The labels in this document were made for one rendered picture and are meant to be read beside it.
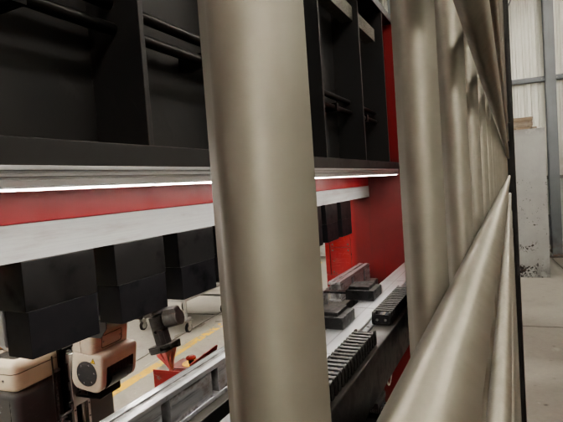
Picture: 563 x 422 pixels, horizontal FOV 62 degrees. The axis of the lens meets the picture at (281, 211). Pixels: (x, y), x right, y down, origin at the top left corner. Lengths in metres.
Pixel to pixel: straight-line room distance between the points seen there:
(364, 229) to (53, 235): 2.05
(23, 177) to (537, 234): 6.65
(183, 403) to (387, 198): 1.76
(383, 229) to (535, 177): 4.43
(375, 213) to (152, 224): 1.79
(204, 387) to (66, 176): 0.79
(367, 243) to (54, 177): 2.23
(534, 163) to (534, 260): 1.27
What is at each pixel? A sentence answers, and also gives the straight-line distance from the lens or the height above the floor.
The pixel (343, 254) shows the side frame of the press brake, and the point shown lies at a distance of 2.78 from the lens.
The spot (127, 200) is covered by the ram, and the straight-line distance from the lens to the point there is 1.04.
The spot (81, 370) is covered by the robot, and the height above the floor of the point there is 0.74.
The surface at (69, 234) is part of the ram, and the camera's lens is 0.94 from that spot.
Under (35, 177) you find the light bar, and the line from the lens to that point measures 0.65.
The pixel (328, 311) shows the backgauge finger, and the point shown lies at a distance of 1.49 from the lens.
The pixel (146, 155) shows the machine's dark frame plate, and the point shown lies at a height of 1.50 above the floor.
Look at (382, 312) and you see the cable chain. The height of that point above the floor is 1.03.
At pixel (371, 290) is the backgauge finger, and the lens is 1.81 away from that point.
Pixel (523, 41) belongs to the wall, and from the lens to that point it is 8.96.
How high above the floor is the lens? 1.43
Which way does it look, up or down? 3 degrees down
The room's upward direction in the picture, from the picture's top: 4 degrees counter-clockwise
